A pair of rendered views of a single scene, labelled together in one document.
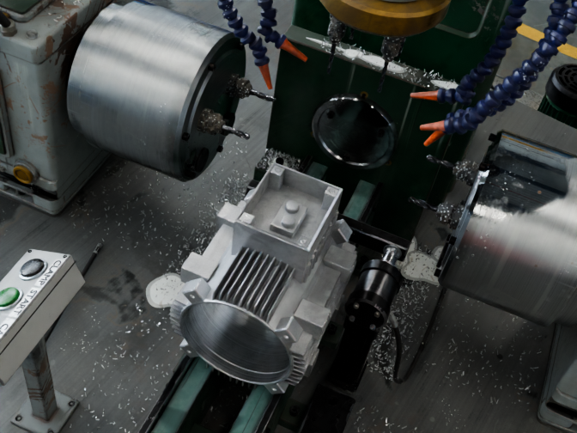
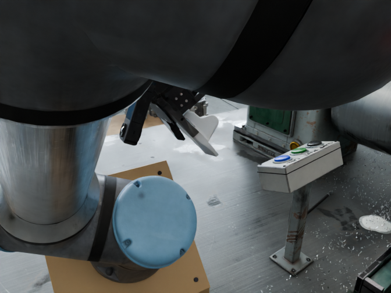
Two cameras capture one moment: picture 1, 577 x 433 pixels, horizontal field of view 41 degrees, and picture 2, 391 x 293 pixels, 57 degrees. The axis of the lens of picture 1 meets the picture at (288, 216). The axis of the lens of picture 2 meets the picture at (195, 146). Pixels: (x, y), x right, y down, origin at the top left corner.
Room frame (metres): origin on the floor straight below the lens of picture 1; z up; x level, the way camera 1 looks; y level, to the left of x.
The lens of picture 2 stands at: (-0.11, 0.10, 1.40)
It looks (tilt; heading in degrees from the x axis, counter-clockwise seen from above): 27 degrees down; 37
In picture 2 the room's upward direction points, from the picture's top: straight up
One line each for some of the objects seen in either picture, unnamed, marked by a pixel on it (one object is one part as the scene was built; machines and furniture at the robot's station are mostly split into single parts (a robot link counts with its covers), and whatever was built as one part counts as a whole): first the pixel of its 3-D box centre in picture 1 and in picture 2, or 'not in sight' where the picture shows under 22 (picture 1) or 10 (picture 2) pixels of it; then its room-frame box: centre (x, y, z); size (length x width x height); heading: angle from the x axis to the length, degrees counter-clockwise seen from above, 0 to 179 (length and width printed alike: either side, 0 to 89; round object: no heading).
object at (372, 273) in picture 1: (418, 256); not in sight; (0.83, -0.22, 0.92); 0.45 x 0.13 x 0.24; 165
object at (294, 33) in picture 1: (361, 131); not in sight; (1.04, -0.10, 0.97); 0.30 x 0.11 x 0.34; 75
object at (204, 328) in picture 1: (266, 288); not in sight; (0.64, 0.01, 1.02); 0.20 x 0.19 x 0.19; 165
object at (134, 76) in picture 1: (135, 80); (370, 101); (0.98, 0.29, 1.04); 0.37 x 0.25 x 0.25; 75
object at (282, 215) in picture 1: (287, 222); not in sight; (0.68, 0.00, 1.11); 0.12 x 0.11 x 0.07; 165
